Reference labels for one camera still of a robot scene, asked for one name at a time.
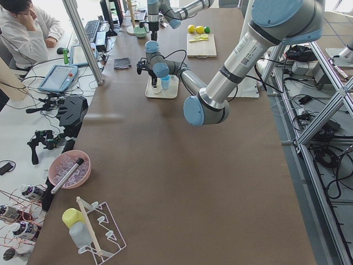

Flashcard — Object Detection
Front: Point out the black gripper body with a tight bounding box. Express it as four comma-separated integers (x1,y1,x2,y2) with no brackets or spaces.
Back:
148,21,159,34
147,68,157,79

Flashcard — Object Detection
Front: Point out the blue cup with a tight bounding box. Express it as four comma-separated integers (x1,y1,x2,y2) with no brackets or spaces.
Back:
161,75,171,90

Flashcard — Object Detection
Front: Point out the cream cup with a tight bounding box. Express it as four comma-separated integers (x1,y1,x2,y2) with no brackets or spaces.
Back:
151,84,161,94

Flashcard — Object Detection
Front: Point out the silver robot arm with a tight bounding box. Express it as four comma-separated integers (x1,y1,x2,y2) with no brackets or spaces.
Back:
144,1,325,126
147,0,214,41

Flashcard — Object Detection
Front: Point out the beige rabbit tray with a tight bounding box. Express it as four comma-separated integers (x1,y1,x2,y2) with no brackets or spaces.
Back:
145,75,179,99

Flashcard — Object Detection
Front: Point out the green bowl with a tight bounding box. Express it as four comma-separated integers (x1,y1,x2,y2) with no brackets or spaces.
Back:
133,26,148,38

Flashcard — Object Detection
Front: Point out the wooden cup stand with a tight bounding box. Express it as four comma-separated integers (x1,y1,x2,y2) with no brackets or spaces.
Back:
126,0,136,35

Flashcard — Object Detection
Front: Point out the grey folded cloth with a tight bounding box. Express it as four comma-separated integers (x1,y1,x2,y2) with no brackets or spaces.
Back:
114,57,131,70

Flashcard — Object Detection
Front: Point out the whole lemon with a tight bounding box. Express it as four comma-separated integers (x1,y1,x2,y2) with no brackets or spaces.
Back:
188,24,195,34
195,25,205,34

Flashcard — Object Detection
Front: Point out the yellow plastic knife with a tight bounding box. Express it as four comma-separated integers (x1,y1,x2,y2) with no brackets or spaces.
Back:
188,38,209,43

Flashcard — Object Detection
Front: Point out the black monitor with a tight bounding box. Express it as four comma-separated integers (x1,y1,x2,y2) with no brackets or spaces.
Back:
99,0,120,37

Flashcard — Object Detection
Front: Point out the wooden cutting board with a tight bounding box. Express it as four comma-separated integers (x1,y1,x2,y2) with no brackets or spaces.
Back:
186,33,217,58

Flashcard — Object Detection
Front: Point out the black keyboard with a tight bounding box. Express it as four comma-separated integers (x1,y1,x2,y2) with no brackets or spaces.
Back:
84,20,100,43

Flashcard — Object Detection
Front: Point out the blue teach pendant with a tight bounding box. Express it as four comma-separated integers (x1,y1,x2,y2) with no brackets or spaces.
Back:
69,43,98,67
38,65,78,92

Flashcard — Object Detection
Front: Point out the white pillar base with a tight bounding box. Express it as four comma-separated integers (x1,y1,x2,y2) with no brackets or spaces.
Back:
227,1,259,101

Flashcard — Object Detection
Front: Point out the metal pestle in bowl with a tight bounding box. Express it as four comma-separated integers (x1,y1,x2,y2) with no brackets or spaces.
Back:
50,158,84,194

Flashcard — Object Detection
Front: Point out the pink bowl with ice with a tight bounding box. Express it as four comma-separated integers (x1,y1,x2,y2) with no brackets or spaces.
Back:
49,150,92,189

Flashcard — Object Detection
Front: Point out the seated person white shirt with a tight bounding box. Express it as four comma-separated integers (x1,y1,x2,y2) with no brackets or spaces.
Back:
1,1,64,69

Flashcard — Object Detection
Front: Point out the yellow cup on rack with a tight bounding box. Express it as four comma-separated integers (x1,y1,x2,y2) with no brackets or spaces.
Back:
62,208,85,228

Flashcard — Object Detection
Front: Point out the grey cup on rack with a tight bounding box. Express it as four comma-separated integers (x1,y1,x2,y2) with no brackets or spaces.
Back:
69,221,93,248

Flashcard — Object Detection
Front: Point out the aluminium frame post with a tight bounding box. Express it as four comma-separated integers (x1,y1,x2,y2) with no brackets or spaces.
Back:
62,0,104,85

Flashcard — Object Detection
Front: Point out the white wire cup rack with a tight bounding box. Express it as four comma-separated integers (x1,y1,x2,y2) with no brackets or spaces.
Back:
76,197,127,264

